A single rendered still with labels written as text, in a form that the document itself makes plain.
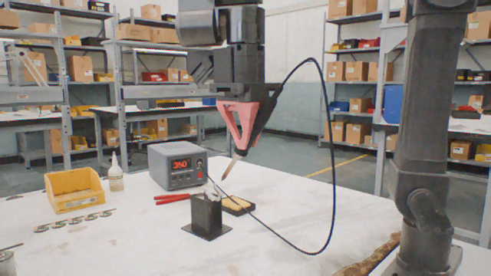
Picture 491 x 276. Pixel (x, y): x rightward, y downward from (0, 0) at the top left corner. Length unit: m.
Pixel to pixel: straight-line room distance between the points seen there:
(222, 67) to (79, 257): 0.37
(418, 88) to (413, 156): 0.09
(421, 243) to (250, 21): 0.38
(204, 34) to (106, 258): 0.37
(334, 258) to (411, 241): 0.12
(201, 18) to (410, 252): 0.44
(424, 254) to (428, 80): 0.23
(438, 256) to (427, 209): 0.08
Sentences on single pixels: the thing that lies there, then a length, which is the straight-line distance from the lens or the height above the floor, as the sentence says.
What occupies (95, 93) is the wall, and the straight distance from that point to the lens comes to 5.09.
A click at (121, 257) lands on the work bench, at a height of 0.75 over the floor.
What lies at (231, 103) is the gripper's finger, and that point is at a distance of 0.45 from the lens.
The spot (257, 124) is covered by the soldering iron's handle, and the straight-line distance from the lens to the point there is 0.46.
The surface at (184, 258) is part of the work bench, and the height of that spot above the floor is 0.75.
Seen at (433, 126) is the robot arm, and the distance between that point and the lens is 0.46.
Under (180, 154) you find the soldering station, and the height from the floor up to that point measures 0.84.
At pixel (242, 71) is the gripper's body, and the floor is 1.03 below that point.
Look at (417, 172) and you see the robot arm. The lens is 0.46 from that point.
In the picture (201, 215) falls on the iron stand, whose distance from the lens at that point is 0.58.
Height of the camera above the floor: 1.02
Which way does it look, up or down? 11 degrees down
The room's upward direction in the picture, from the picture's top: straight up
